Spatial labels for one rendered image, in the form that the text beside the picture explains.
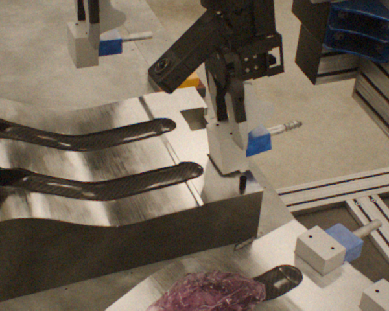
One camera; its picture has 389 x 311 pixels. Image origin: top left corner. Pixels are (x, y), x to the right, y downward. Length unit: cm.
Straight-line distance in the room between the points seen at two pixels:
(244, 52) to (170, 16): 230
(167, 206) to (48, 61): 53
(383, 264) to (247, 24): 109
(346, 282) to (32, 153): 43
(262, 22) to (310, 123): 175
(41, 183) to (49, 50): 52
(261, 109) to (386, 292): 27
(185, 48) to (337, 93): 195
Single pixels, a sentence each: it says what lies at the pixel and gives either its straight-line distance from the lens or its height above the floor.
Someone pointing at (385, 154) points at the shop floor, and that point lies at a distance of 267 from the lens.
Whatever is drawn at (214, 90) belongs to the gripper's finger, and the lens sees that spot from 107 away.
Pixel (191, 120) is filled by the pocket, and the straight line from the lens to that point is 121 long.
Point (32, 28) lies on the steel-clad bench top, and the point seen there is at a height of 80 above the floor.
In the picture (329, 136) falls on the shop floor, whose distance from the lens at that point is 269.
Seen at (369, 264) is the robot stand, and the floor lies 21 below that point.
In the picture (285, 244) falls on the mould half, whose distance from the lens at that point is 105.
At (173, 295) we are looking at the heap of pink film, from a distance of 89.
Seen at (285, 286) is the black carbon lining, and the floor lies 85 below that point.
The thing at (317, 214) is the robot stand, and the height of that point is 21.
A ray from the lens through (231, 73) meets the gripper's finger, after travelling 98.
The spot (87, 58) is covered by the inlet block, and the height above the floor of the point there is 92.
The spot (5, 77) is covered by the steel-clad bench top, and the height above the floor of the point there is 80.
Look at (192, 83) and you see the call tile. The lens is 137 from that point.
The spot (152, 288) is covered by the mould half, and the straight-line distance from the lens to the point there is 93.
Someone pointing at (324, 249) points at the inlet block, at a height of 88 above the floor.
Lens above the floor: 158
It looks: 39 degrees down
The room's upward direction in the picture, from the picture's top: 4 degrees clockwise
